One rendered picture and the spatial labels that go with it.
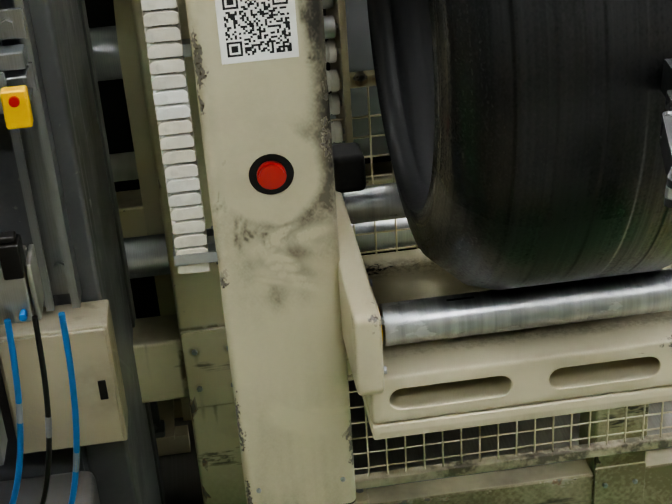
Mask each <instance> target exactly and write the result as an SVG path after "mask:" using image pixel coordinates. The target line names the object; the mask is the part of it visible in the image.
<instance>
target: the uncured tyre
mask: <svg viewBox="0 0 672 504"><path fill-rule="evenodd" d="M367 7H368V18H369V29H370V38H371V47H372V56H373V64H374V71H375V79H376V86H377V92H378V98H379V105H380V110H381V116H382V121H383V127H384V132H385V136H386V141H387V146H388V150H389V154H390V158H391V163H392V167H393V171H394V175H395V180H396V184H397V188H398V192H399V195H400V199H401V203H402V206H403V209H404V213H405V216H406V219H407V222H408V224H409V227H410V230H411V232H412V235H413V237H414V239H415V241H416V243H417V245H418V247H419V248H420V250H421V251H422V253H423V254H424V255H425V256H426V257H428V258H429V259H430V260H432V261H433V262H435V263H436V264H437V265H439V266H440V267H441V268H443V269H444V270H446V271H447V272H448V273H450V274H451V275H452V276H454V277H455V278H457V279H458V280H459V281H461V282H462V283H464V284H465V285H468V286H474V287H481V288H488V289H494V290H506V289H514V288H522V287H530V286H538V285H546V284H554V283H562V282H570V281H578V280H586V279H594V278H603V277H611V276H619V275H627V274H635V273H643V272H651V271H657V270H660V269H662V268H665V267H667V266H669V265H672V208H668V207H666V206H665V205H664V195H665V188H666V182H667V177H666V172H665V167H664V162H663V158H662V153H661V148H660V143H659V135H660V128H661V121H662V114H663V112H665V111H667V110H666V109H665V101H666V97H665V96H664V94H663V93H662V92H661V79H662V72H663V64H664V59H670V58H671V59H672V0H367Z"/></svg>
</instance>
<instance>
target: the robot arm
mask: <svg viewBox="0 0 672 504"><path fill-rule="evenodd" d="M661 92H662V93H663V94H664V96H665V97H666V101H665V109H666V110H667V111H665V112H663V114H662V121H661V128H660V135H659V143H660V148H661V153H662V158H663V162H664V167H665V172H666V177H667V182H666V188H665V195H664V205H665V206H666V207H668V208H672V59H671V58H670V59H664V64H663V72H662V79H661Z"/></svg>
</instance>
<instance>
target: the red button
mask: <svg viewBox="0 0 672 504"><path fill-rule="evenodd" d="M286 177H287V175H286V170H285V168H284V166H283V165H282V164H281V163H279V162H277V161H267V162H264V163H263V164H261V165H260V166H259V168H258V170H257V180H258V183H259V184H260V185H261V186H262V187H263V188H265V189H269V190H273V189H277V188H279V187H281V186H282V185H283V184H284V183H285V181H286Z"/></svg>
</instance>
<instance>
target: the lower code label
mask: <svg viewBox="0 0 672 504"><path fill-rule="evenodd" d="M215 7H216V16H217V25H218V34H219V43H220V52H221V61H222V65H224V64H233V63H243V62H252V61H262V60H271V59H281V58H291V57H299V47H298V35H297V22H296V9H295V0H215Z"/></svg>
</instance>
